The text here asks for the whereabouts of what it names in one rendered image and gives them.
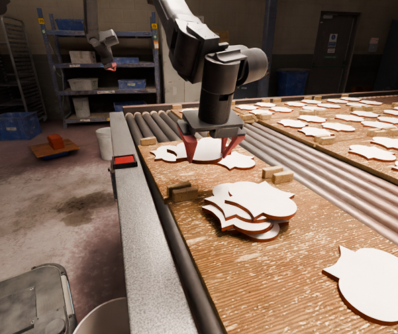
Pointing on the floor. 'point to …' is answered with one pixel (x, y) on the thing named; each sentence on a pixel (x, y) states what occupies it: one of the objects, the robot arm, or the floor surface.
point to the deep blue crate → (16, 126)
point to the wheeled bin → (291, 81)
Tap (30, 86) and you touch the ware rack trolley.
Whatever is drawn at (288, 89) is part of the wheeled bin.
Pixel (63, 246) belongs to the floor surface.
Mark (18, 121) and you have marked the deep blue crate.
